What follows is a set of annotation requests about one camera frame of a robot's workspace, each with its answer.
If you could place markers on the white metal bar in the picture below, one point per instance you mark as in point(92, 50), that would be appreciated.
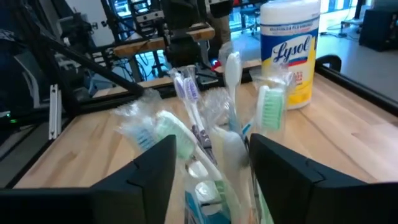
point(55, 112)

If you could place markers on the Lysol wipes canister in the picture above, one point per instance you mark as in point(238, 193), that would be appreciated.
point(289, 46)

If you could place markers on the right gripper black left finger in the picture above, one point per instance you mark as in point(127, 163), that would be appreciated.
point(93, 205)

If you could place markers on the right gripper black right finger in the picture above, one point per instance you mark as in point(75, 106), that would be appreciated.
point(311, 202)

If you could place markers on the person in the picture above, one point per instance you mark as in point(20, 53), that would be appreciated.
point(222, 28)

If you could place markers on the wooden background table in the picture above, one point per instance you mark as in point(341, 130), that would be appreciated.
point(136, 46)

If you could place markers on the grey office chair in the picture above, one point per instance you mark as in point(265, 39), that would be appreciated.
point(18, 77)

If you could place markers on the black computer tower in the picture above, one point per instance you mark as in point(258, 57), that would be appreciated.
point(379, 28)

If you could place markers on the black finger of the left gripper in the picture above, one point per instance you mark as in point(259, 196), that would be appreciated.
point(192, 51)
point(174, 51)

